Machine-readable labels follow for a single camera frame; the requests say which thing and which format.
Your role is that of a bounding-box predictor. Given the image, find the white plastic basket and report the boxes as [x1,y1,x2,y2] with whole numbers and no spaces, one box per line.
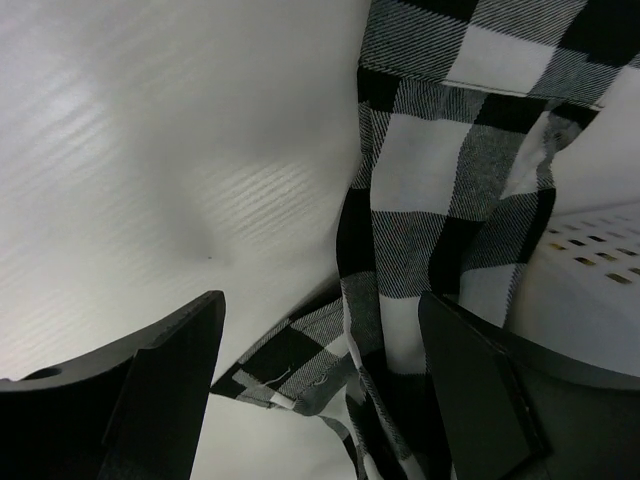
[499,64,640,391]

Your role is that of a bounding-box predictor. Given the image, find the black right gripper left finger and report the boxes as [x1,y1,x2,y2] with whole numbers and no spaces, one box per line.
[1,291,225,479]

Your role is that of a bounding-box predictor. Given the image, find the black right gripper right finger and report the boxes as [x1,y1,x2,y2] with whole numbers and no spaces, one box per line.
[418,292,639,479]

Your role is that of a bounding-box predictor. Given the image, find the black white checked shirt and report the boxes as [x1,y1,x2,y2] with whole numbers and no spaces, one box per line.
[211,1,639,479]

